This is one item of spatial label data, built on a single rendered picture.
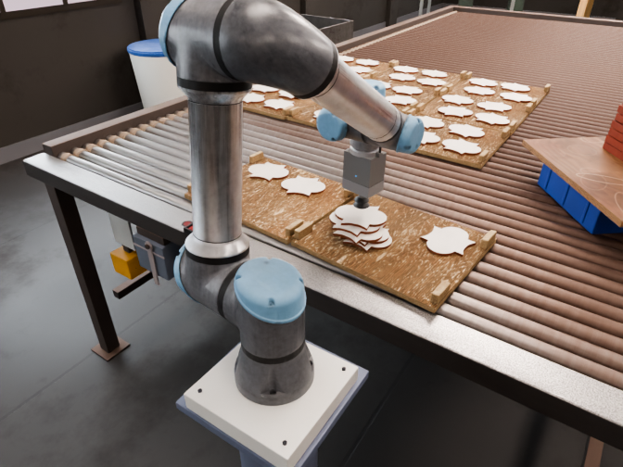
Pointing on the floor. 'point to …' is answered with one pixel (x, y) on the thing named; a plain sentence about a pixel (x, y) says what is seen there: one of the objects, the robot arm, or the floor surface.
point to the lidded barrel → (153, 72)
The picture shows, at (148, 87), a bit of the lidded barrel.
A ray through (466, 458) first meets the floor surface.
